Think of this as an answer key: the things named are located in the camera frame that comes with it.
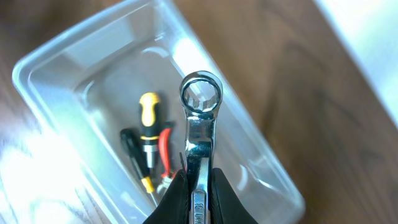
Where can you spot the red handled cutting pliers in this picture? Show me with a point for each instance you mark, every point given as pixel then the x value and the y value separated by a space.
pixel 164 151

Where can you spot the yellow black stubby screwdriver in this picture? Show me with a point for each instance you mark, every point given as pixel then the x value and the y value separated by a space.
pixel 149 108

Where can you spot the silver combination wrench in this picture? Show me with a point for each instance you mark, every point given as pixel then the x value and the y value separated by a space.
pixel 201 94

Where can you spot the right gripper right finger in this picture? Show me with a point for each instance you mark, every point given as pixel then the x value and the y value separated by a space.
pixel 225 207

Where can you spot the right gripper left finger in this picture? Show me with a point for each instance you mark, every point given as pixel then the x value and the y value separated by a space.
pixel 173 208

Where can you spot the black yellow slim screwdriver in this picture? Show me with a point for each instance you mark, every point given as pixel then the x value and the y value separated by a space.
pixel 132 146

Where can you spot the clear plastic container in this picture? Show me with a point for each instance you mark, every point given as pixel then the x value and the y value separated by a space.
pixel 85 84

